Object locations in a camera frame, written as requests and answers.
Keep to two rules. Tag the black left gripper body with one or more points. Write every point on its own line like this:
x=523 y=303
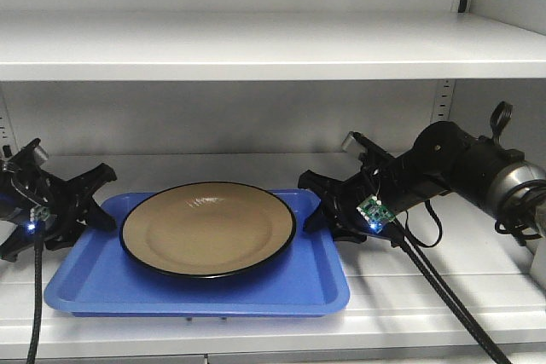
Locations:
x=23 y=186

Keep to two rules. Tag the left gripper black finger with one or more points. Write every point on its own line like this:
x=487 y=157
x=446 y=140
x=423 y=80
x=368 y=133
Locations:
x=86 y=184
x=95 y=217

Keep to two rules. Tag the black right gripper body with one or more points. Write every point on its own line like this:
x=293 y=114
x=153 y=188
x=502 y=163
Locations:
x=356 y=210

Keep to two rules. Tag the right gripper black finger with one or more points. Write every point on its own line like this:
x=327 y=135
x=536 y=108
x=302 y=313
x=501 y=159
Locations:
x=326 y=188
x=320 y=218

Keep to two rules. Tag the blue plastic tray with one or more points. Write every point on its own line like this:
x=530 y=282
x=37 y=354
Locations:
x=97 y=278

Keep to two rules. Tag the beige plate with black rim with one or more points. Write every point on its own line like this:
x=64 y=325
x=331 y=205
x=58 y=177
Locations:
x=208 y=229

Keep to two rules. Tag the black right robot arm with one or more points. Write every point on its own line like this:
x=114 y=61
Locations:
x=444 y=159

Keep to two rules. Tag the white cabinet shelf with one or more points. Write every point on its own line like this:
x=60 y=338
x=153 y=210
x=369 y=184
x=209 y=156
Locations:
x=103 y=46

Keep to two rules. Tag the green circuit board left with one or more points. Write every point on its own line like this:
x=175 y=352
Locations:
x=41 y=214

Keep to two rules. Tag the green circuit board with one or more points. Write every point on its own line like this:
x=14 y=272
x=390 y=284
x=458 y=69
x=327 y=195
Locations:
x=376 y=215
x=41 y=214

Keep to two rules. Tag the green circuit board right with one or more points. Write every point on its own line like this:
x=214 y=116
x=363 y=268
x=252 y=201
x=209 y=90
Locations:
x=376 y=215

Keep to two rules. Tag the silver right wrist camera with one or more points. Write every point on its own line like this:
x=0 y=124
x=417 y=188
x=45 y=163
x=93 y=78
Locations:
x=363 y=149

